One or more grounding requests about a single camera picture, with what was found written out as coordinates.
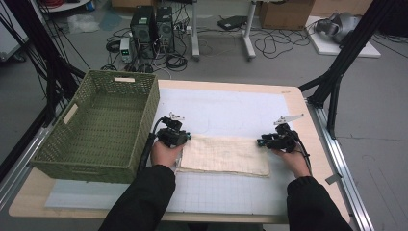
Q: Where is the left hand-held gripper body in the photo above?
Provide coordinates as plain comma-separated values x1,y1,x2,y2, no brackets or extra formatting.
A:
156,112,189,149

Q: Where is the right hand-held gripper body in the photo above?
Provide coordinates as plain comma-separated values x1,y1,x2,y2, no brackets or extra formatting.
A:
266,114,305,153

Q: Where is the cream printed cloth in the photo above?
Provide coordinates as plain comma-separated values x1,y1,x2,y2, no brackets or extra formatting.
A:
176,133,271,178

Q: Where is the green woven basket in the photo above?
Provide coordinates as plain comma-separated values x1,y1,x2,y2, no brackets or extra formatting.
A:
30,69,161,185

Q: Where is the person's left hand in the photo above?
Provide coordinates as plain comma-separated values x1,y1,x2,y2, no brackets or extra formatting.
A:
150,140,186,168

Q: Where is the person's right hand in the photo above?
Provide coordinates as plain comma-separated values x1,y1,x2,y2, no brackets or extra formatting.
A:
271,145,312,179

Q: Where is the white grid mat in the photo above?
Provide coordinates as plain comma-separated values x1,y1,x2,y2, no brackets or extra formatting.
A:
44,88,299,216

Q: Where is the grey tape piece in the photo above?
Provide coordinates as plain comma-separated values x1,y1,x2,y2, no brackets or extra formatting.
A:
324,173,343,186

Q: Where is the small white power supply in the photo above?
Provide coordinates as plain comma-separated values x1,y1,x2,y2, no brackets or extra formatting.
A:
119,37,134,64

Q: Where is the white floor board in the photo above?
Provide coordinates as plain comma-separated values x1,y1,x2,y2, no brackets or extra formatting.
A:
306,15,382,59

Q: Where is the black computer tower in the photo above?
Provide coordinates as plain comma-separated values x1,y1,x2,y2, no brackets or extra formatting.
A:
129,5,157,60
156,6,176,54

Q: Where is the black flat device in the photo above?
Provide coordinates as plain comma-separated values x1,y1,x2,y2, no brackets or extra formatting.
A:
217,14,248,32

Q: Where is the black metal stand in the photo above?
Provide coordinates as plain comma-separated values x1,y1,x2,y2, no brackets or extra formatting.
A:
0,0,87,181
298,0,398,140

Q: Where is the cardboard box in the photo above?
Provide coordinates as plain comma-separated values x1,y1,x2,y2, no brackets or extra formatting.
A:
259,0,316,31

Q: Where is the grey headset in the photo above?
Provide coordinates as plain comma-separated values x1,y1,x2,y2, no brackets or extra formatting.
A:
315,12,362,44

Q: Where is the clear plastic bag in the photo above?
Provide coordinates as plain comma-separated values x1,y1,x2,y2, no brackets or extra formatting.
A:
66,13,101,35

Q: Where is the white round table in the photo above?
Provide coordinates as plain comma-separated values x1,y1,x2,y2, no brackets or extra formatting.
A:
40,0,92,13

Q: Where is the right hand-held gripper black cable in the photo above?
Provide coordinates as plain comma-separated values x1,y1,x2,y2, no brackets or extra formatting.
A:
290,129,312,176

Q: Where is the hand-held gripper black cable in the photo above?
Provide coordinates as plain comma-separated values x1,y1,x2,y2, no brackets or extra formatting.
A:
138,116,171,174
290,129,312,176

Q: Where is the left hand-held gripper black cable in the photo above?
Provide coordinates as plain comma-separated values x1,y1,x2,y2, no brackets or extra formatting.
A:
138,116,171,174

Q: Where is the aluminium frame rail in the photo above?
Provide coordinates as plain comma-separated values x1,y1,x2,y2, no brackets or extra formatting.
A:
0,124,53,210
307,101,375,231

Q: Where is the coiled black cable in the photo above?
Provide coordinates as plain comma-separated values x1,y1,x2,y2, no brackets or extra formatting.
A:
165,52,189,72

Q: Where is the loose black floor cable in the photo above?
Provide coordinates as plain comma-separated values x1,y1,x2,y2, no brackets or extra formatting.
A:
254,28,311,60

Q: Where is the white desk frame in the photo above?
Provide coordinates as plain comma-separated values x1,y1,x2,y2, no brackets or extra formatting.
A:
191,0,258,62

